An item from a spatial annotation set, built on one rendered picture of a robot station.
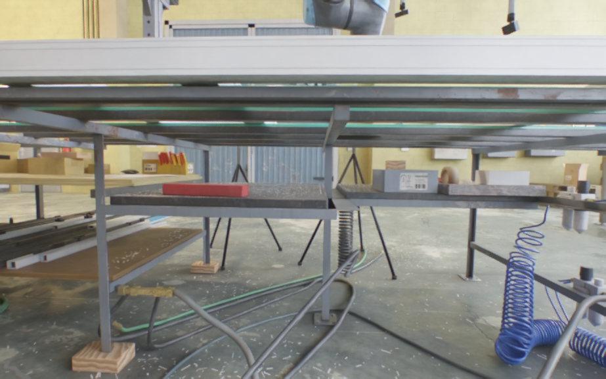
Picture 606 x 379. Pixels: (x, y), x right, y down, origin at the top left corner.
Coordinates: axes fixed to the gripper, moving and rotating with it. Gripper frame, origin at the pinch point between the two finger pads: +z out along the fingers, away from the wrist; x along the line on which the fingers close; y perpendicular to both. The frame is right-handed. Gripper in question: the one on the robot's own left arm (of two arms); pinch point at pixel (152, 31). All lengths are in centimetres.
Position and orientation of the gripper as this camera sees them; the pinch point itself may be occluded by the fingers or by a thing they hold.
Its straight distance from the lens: 73.4
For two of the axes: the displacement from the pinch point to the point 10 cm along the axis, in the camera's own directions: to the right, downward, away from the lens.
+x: -0.5, 0.7, -10.0
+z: -0.1, 10.0, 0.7
